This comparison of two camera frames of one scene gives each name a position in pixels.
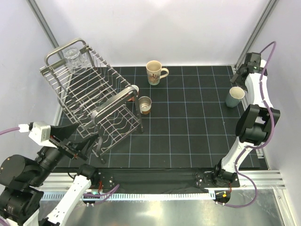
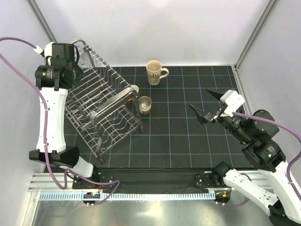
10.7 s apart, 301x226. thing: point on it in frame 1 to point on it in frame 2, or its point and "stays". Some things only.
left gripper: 65,132 to 76,68
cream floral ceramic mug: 155,72 stays
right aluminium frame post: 271,5 stays
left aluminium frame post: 44,25 stays
